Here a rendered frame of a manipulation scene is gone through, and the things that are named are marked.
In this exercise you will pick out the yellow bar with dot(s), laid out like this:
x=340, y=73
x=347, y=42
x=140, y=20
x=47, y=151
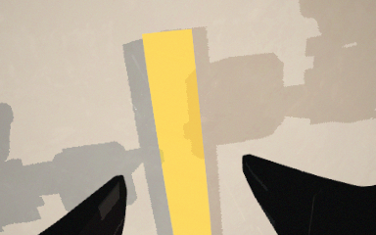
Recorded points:
x=174, y=92

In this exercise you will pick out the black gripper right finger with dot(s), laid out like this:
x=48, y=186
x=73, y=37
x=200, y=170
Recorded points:
x=301, y=203

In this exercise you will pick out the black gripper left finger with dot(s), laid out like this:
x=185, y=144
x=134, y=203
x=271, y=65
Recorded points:
x=102, y=213

